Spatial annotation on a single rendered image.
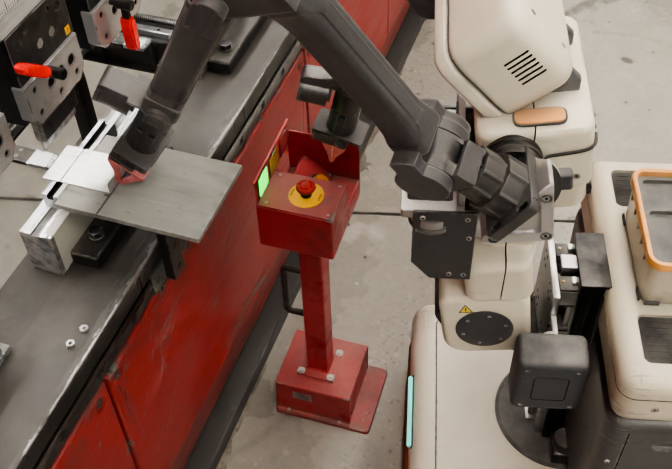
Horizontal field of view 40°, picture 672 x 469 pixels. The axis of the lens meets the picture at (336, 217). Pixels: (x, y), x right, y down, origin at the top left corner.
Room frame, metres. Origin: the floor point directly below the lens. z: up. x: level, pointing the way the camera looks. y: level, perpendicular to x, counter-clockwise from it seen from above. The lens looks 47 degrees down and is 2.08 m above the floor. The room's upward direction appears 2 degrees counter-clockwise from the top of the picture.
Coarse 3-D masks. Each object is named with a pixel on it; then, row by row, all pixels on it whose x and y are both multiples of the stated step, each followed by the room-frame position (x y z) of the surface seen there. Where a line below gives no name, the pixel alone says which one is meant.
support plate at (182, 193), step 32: (160, 160) 1.16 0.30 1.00; (192, 160) 1.16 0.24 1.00; (64, 192) 1.09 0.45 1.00; (96, 192) 1.09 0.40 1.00; (128, 192) 1.08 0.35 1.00; (160, 192) 1.08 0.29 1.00; (192, 192) 1.08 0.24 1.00; (224, 192) 1.08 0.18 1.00; (128, 224) 1.02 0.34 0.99; (160, 224) 1.01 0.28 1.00; (192, 224) 1.01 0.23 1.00
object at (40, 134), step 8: (72, 96) 1.19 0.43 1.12; (64, 104) 1.16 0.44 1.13; (72, 104) 1.18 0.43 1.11; (56, 112) 1.14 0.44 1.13; (64, 112) 1.16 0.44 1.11; (72, 112) 1.19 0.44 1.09; (48, 120) 1.12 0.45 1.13; (56, 120) 1.14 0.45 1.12; (64, 120) 1.17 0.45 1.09; (40, 128) 1.10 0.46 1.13; (48, 128) 1.11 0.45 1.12; (56, 128) 1.13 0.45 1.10; (40, 136) 1.11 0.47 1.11; (48, 136) 1.11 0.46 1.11; (56, 136) 1.14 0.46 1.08; (48, 144) 1.12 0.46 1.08
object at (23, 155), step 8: (16, 152) 1.19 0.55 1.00; (24, 152) 1.19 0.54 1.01; (32, 152) 1.19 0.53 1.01; (40, 152) 1.18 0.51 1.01; (48, 152) 1.18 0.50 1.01; (16, 160) 1.17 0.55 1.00; (24, 160) 1.17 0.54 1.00; (32, 160) 1.17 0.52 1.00; (40, 160) 1.16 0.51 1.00; (48, 160) 1.16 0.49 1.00; (40, 168) 1.15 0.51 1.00; (48, 168) 1.15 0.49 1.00
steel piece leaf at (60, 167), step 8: (64, 152) 1.19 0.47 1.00; (72, 152) 1.19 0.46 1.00; (80, 152) 1.18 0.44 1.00; (56, 160) 1.17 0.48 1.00; (64, 160) 1.17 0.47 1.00; (72, 160) 1.16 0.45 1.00; (56, 168) 1.15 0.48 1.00; (64, 168) 1.15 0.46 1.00; (48, 176) 1.13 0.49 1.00; (56, 176) 1.13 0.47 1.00
